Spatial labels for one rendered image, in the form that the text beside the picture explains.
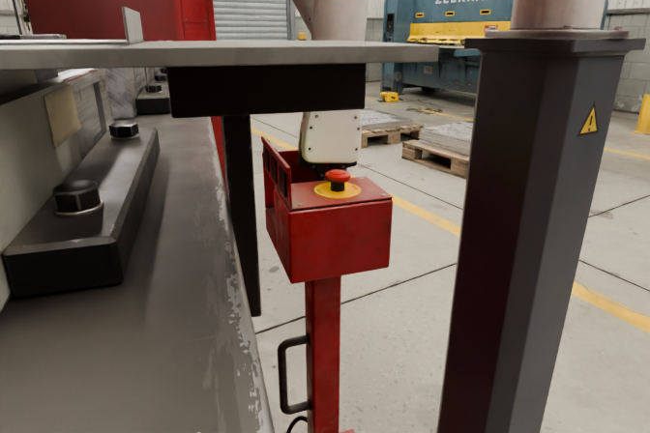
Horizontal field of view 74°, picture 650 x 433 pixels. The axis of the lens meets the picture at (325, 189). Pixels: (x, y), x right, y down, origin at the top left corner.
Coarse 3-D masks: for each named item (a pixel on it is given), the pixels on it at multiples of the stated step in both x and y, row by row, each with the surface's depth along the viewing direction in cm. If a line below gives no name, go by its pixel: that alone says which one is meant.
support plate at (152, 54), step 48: (0, 48) 21; (48, 48) 21; (96, 48) 22; (144, 48) 22; (192, 48) 23; (240, 48) 23; (288, 48) 24; (336, 48) 25; (384, 48) 26; (432, 48) 27
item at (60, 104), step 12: (48, 96) 31; (60, 96) 34; (72, 96) 37; (48, 108) 31; (60, 108) 33; (72, 108) 36; (48, 120) 31; (60, 120) 33; (72, 120) 36; (60, 132) 33; (72, 132) 36; (60, 144) 33
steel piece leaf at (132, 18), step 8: (128, 8) 28; (128, 16) 27; (136, 16) 32; (128, 24) 27; (136, 24) 31; (128, 32) 27; (136, 32) 31; (8, 40) 32; (16, 40) 32; (24, 40) 32; (32, 40) 32; (40, 40) 32; (48, 40) 32; (56, 40) 32; (64, 40) 32; (72, 40) 32; (80, 40) 32; (88, 40) 32; (96, 40) 32; (104, 40) 32; (112, 40) 32; (120, 40) 32; (128, 40) 27; (136, 40) 30
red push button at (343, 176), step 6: (330, 174) 65; (336, 174) 64; (342, 174) 64; (348, 174) 65; (330, 180) 64; (336, 180) 64; (342, 180) 64; (348, 180) 65; (336, 186) 65; (342, 186) 65
